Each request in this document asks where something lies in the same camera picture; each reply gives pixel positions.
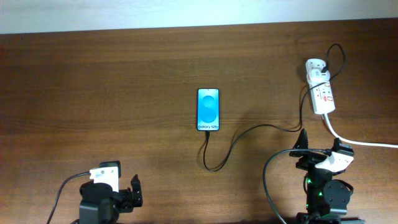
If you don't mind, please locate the blue Galaxy smartphone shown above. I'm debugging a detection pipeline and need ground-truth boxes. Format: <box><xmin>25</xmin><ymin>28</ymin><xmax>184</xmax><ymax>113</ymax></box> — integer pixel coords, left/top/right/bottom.
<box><xmin>197</xmin><ymin>88</ymin><xmax>220</xmax><ymax>131</ymax></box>

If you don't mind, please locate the white power strip cord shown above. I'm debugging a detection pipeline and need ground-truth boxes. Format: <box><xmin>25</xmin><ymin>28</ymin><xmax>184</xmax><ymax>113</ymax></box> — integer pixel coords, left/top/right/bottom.
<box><xmin>322</xmin><ymin>113</ymin><xmax>398</xmax><ymax>149</ymax></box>

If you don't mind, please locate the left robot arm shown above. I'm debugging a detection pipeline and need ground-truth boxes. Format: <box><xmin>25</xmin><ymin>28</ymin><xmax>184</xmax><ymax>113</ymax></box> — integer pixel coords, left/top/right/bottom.
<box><xmin>72</xmin><ymin>175</ymin><xmax>143</xmax><ymax>224</ymax></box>

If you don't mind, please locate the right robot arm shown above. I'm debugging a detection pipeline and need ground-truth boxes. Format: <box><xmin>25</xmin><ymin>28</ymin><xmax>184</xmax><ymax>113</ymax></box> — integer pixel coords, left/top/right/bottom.
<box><xmin>289</xmin><ymin>129</ymin><xmax>366</xmax><ymax>224</ymax></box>

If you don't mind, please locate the white power strip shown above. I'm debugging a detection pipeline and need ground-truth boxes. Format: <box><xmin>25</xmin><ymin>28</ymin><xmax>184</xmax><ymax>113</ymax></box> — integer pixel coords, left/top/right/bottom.
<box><xmin>305</xmin><ymin>58</ymin><xmax>335</xmax><ymax>115</ymax></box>

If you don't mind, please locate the black USB charging cable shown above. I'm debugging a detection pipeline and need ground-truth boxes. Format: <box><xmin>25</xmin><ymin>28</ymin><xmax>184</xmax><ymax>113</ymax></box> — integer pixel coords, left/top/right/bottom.
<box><xmin>203</xmin><ymin>43</ymin><xmax>346</xmax><ymax>173</ymax></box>

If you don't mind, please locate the white USB charger adapter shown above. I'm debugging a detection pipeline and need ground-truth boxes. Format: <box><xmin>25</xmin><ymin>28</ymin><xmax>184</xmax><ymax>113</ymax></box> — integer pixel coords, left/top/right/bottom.
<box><xmin>307</xmin><ymin>69</ymin><xmax>330</xmax><ymax>85</ymax></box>

